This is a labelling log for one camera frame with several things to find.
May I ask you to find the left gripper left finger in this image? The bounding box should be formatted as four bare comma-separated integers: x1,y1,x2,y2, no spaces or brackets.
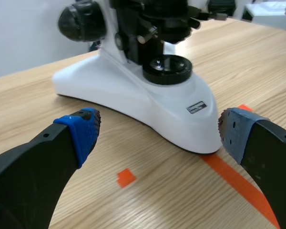
0,107,103,229

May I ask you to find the white and black microscope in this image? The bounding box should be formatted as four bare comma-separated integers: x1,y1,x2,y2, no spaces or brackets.
51,0,229,155

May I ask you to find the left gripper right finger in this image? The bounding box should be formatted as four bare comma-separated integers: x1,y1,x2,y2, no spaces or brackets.
218,107,286,229

